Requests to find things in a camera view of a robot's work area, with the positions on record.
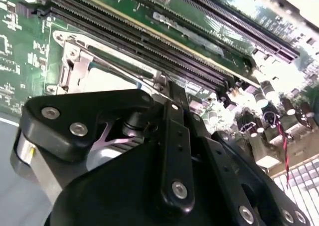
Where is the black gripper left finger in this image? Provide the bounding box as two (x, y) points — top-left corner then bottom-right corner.
(11, 79), (197, 208)

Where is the silver CPU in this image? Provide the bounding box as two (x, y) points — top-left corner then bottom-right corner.
(86, 61), (153, 93)

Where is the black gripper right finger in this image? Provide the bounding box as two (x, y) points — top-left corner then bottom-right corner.
(179, 83), (312, 226)

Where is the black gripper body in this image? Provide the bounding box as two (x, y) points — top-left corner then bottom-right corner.
(49, 140), (240, 226)

